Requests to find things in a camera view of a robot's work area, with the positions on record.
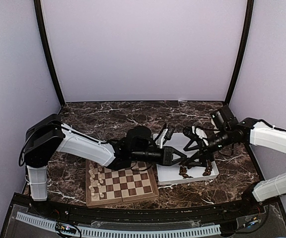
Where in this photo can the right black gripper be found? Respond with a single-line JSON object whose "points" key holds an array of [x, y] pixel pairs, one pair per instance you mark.
{"points": [[199, 154]]}

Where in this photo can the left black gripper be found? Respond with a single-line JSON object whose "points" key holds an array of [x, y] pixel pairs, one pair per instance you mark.
{"points": [[167, 157]]}

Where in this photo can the white plastic tray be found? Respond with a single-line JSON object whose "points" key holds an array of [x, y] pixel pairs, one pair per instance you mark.
{"points": [[168, 175]]}

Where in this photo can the wooden chess board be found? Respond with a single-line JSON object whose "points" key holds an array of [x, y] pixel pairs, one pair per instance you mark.
{"points": [[134, 184]]}

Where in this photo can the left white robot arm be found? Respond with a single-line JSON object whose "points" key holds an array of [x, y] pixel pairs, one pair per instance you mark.
{"points": [[50, 135]]}

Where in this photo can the dark chess pieces small pile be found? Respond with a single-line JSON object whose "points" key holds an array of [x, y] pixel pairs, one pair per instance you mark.
{"points": [[208, 169]]}

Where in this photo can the white chess pieces row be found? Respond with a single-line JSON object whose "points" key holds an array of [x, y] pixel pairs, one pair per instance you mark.
{"points": [[97, 181]]}

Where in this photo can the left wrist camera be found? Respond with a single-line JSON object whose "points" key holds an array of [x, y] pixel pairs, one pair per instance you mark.
{"points": [[164, 135]]}

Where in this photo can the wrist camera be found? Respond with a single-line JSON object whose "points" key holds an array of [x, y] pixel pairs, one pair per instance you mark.
{"points": [[194, 132], [164, 135]]}

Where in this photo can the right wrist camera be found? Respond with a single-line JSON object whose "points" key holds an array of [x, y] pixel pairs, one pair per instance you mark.
{"points": [[194, 132]]}

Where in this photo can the white slotted cable duct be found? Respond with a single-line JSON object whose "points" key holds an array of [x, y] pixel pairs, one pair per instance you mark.
{"points": [[117, 230]]}

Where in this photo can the right black frame post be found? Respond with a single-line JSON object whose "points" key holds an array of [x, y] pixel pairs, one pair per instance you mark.
{"points": [[241, 51]]}

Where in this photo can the black frame post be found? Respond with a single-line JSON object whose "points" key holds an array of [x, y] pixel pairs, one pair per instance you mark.
{"points": [[241, 51], [47, 51]]}

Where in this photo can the left black frame post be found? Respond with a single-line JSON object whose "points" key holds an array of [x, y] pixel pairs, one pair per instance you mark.
{"points": [[47, 51]]}

